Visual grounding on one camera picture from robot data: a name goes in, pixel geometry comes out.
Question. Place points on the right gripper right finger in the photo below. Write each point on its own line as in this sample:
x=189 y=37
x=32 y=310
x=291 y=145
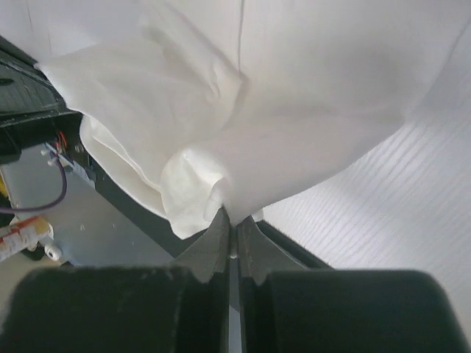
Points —
x=258 y=258

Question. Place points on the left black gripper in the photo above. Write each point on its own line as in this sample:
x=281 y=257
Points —
x=32 y=111

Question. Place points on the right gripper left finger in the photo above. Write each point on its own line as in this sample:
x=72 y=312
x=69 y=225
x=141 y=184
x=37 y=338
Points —
x=204 y=308

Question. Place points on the white t shirt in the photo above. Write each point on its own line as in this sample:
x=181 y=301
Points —
x=341 y=113

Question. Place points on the white round floor object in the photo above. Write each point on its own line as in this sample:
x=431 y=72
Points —
x=53 y=252

